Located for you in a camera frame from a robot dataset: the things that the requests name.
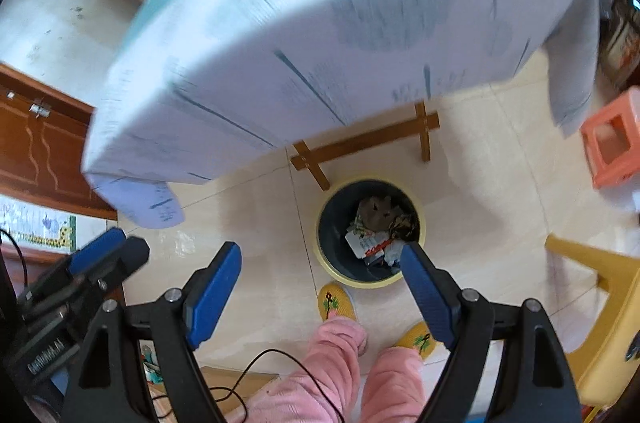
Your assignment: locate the person's pink trouser leg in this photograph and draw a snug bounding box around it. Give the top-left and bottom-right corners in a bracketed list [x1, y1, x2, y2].
[239, 317, 368, 423]
[359, 345, 427, 423]

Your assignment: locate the white printed tablecloth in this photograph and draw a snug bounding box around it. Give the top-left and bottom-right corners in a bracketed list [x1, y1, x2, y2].
[82, 0, 601, 230]

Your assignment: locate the person's left yellow slipper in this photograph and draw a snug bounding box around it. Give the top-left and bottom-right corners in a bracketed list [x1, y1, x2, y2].
[318, 282, 359, 325]

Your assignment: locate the brown wooden door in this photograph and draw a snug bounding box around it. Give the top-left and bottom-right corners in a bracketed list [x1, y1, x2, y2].
[0, 62, 119, 222]

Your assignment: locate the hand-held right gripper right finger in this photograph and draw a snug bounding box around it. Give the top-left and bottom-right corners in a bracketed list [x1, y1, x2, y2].
[400, 243, 583, 423]

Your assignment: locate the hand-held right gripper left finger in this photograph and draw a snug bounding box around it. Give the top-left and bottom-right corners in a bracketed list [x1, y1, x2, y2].
[62, 241, 243, 423]

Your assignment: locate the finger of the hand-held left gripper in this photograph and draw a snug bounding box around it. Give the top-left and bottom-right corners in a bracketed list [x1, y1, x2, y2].
[67, 227, 127, 277]
[82, 237, 151, 300]

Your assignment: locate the pink plastic stool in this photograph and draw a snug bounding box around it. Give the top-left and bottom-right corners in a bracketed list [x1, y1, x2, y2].
[580, 86, 640, 190]

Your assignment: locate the wall poster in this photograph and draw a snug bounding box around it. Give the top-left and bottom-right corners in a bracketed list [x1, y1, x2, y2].
[0, 194, 79, 250]

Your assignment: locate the wooden table frame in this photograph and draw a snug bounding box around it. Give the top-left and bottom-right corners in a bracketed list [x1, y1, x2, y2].
[291, 102, 441, 191]

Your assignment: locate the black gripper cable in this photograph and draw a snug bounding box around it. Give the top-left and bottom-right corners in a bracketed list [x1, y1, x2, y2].
[0, 228, 27, 300]

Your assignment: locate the yellow-rimmed dark waste bin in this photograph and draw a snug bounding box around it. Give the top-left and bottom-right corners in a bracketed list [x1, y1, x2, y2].
[315, 176, 427, 288]

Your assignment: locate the person's left pink trouser leg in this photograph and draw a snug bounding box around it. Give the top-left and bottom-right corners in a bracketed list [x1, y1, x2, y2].
[239, 317, 368, 423]

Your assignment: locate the colourful toy box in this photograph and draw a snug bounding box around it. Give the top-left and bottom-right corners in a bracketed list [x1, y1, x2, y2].
[140, 342, 162, 385]

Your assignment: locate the person's right pink trouser leg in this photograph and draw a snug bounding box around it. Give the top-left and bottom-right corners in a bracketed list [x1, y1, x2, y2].
[359, 345, 427, 423]

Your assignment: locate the thin black cable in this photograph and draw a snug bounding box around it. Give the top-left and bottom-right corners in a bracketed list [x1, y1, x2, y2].
[150, 349, 347, 423]

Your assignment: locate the person's right yellow slipper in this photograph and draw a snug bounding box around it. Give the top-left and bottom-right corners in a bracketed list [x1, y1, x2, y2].
[394, 322, 447, 360]

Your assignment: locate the yellow plastic chair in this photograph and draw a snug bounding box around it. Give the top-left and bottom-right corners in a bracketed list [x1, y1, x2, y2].
[545, 233, 640, 410]

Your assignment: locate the pile of wrappers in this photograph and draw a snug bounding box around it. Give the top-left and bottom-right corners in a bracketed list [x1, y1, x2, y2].
[345, 197, 422, 269]

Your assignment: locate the person's yellow slipper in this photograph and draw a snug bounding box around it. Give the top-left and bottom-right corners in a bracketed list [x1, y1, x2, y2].
[394, 322, 447, 360]
[318, 282, 359, 325]

